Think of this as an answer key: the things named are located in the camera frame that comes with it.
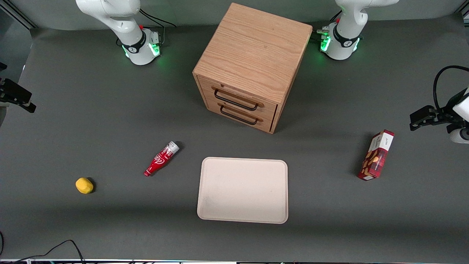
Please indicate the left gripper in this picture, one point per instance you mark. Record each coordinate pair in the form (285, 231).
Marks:
(449, 107)

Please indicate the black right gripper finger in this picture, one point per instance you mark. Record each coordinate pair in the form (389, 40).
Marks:
(14, 91)
(28, 107)

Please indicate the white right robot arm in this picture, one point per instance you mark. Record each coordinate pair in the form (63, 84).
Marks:
(128, 33)

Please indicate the wooden drawer cabinet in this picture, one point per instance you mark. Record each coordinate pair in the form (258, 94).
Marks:
(256, 47)

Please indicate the red cookie box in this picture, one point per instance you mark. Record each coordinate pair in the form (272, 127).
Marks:
(377, 156)

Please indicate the yellow lemon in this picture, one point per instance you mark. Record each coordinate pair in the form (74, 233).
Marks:
(84, 185)

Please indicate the red cola bottle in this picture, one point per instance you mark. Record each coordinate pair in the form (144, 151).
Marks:
(159, 161)

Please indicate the beige rectangular tray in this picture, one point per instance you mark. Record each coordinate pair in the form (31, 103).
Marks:
(243, 190)

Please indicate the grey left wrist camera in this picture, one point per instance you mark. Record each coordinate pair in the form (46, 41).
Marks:
(460, 135)

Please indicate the aluminium frame rail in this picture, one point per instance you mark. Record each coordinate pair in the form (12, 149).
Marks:
(18, 14)
(464, 13)

